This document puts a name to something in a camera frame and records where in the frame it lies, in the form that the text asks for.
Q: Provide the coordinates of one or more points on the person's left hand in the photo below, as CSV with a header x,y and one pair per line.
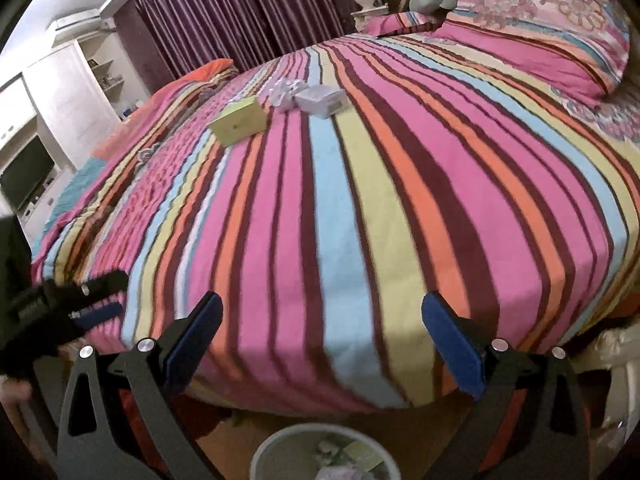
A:
x,y
14,391

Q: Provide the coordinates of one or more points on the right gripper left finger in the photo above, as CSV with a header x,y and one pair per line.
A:
x,y
95,440

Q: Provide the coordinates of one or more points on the white paper ball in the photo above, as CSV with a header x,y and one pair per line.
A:
x,y
282,94

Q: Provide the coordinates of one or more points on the small striped pillow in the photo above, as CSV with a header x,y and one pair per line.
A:
x,y
401,24

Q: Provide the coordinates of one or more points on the white trash bin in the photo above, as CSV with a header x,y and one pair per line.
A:
x,y
322,451

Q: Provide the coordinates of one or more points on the black television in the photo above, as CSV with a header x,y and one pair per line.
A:
x,y
27,171

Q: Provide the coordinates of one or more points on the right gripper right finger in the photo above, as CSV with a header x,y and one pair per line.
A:
x,y
528,421

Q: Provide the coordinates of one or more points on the white nightstand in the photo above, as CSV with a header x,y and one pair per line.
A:
x,y
362,17

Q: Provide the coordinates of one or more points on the white air conditioner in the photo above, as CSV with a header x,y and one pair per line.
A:
x,y
79,24

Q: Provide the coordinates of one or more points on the folded orange striped quilt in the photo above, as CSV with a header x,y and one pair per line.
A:
x,y
134,140

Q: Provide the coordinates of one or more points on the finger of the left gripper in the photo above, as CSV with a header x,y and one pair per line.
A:
x,y
106,285
88,319

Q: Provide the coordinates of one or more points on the white wardrobe cabinet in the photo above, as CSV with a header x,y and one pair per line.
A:
x,y
72,98

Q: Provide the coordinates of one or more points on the green cardboard box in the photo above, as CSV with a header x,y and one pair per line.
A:
x,y
239,120

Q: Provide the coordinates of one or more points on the purple curtain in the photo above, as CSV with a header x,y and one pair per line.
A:
x,y
166,39

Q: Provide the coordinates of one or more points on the floral patterned pillow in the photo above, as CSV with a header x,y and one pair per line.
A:
x,y
580,47

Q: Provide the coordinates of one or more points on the striped colourful bed cover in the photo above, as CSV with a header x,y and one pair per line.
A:
x,y
448,170

